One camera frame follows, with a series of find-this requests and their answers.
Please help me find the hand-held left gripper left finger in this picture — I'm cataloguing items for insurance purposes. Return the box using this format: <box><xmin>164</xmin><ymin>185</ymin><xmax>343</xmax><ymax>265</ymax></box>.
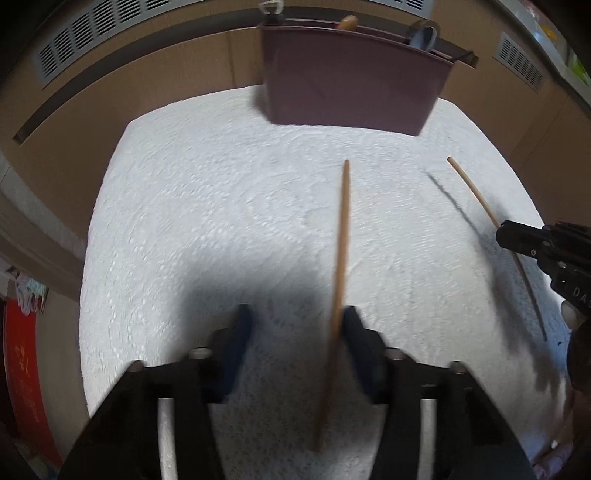
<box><xmin>58</xmin><ymin>304</ymin><xmax>254</xmax><ymax>480</ymax></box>

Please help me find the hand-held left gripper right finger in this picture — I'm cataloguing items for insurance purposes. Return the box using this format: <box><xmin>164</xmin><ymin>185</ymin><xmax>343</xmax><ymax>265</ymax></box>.
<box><xmin>342</xmin><ymin>306</ymin><xmax>536</xmax><ymax>480</ymax></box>

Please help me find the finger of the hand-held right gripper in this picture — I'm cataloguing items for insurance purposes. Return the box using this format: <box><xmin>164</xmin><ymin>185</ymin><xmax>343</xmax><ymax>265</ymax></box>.
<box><xmin>495</xmin><ymin>220</ymin><xmax>551</xmax><ymax>258</ymax></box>
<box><xmin>544</xmin><ymin>222</ymin><xmax>591</xmax><ymax>265</ymax></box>

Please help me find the wooden chopstick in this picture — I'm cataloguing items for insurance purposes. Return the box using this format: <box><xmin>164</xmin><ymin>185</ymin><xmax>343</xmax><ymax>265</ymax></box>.
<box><xmin>313</xmin><ymin>159</ymin><xmax>352</xmax><ymax>452</ymax></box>
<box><xmin>447</xmin><ymin>157</ymin><xmax>548</xmax><ymax>342</ymax></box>

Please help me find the purple utensil holder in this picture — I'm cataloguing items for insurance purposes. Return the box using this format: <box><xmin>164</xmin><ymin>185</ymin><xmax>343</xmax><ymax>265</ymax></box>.
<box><xmin>259</xmin><ymin>23</ymin><xmax>479</xmax><ymax>137</ymax></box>

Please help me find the metal spoon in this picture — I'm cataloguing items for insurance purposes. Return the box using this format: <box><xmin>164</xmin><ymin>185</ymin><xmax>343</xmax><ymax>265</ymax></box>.
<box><xmin>404</xmin><ymin>19</ymin><xmax>441</xmax><ymax>47</ymax></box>

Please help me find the person's right forearm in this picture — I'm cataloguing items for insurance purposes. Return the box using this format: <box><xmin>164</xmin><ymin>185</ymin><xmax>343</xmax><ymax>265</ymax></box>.
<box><xmin>566</xmin><ymin>318</ymin><xmax>591</xmax><ymax>395</ymax></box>

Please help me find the white textured cloth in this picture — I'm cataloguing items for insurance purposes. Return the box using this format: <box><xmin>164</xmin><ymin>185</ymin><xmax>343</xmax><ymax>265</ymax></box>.
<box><xmin>79</xmin><ymin>85</ymin><xmax>573</xmax><ymax>480</ymax></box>

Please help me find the green packet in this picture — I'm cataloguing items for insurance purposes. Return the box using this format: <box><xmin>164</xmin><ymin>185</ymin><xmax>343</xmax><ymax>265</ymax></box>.
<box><xmin>564</xmin><ymin>46</ymin><xmax>583</xmax><ymax>81</ymax></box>

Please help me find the small grey vent grille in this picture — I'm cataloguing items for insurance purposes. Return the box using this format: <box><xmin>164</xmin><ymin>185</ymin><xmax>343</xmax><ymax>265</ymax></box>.
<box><xmin>496</xmin><ymin>33</ymin><xmax>546</xmax><ymax>91</ymax></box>

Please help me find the patterned cloth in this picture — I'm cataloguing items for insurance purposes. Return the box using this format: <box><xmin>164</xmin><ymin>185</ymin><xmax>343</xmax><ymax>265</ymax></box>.
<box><xmin>8</xmin><ymin>271</ymin><xmax>48</xmax><ymax>316</ymax></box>

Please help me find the red board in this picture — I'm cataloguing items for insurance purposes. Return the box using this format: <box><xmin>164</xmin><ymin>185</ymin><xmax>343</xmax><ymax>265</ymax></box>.
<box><xmin>4</xmin><ymin>298</ymin><xmax>62</xmax><ymax>468</ymax></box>

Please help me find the white utensil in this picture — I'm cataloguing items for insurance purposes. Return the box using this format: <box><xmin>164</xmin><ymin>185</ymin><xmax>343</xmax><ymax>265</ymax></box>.
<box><xmin>259</xmin><ymin>0</ymin><xmax>283</xmax><ymax>25</ymax></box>

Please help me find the large grey vent grille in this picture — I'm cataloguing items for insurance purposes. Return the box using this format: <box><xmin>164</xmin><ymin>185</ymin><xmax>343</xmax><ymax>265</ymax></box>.
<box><xmin>34</xmin><ymin>0</ymin><xmax>435</xmax><ymax>89</ymax></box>

